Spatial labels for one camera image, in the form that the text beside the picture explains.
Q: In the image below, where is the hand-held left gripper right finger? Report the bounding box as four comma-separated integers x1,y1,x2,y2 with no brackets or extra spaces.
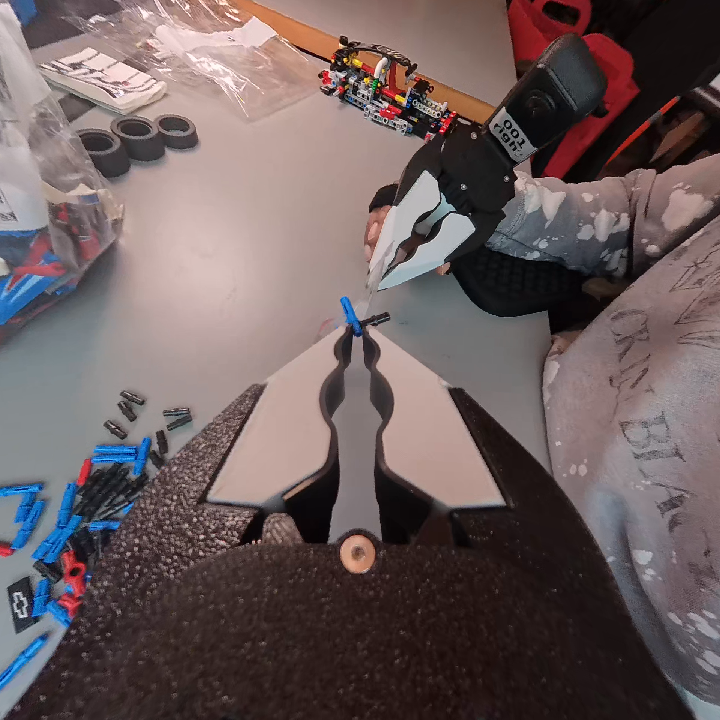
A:
360,328,507,545

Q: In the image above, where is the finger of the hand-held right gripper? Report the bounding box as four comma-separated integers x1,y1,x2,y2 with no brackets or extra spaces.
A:
367,170,446,278
378,213,477,292

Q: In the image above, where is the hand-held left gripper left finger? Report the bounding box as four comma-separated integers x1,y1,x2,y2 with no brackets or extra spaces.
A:
204,325,356,545

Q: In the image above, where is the small clear plastic bag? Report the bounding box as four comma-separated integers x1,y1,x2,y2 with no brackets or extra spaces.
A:
318,264,389,338

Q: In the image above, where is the pile of small connector pins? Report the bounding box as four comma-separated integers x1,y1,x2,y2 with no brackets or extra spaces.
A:
0,388,195,684

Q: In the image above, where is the person's right forearm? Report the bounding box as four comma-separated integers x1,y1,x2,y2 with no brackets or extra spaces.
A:
485,152,720,279

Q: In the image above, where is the adjacent desk with brown edge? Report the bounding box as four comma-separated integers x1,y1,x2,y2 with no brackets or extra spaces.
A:
231,0,518,125

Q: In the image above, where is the grey desk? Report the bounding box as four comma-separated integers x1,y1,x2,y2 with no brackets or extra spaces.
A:
0,0,555,720

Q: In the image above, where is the person's right hand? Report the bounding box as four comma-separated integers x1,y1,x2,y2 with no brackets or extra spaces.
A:
364,184,403,264

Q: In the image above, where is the black quilted pad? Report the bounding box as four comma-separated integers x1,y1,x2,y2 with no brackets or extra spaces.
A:
450,246,593,319

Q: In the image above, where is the toy brick car chassis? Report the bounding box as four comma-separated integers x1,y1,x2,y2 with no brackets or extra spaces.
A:
319,35,459,141

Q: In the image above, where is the red plastic container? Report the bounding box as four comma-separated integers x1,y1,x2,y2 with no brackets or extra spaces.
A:
506,0,594,54
540,33,642,180

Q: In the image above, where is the person's grey printed sweatshirt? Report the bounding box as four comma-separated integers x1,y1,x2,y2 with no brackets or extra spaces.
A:
541,216,720,720

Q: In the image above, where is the empty clear plastic bag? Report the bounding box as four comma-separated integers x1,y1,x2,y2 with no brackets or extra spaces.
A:
64,0,338,123

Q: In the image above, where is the black toy tyre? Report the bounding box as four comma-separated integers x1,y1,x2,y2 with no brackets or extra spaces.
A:
154,114,199,150
76,128,132,179
111,115,164,162

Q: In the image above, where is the small black emblem tile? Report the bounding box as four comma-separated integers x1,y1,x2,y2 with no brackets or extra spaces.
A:
7,576,36,635

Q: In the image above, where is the clear bag of toy bricks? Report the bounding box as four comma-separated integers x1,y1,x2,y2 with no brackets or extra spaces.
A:
0,84,126,341

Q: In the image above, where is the white printed sticker sheet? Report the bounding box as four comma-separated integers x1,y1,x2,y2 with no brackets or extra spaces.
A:
38,48,168,114

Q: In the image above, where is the large printed clear plastic bag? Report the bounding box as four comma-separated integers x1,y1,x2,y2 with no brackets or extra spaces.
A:
0,0,57,231

